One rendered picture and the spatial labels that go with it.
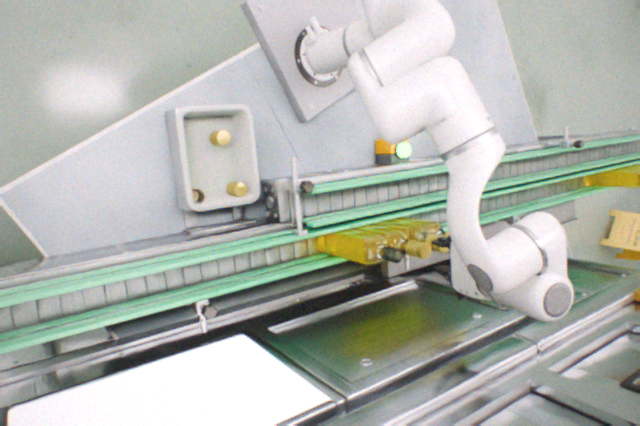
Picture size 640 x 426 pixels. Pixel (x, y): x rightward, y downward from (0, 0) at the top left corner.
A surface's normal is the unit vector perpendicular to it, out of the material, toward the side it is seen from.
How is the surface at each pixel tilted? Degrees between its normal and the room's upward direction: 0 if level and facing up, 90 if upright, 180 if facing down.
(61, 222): 0
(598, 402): 90
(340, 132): 0
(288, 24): 3
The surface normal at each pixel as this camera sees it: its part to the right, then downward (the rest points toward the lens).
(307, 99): 0.59, 0.06
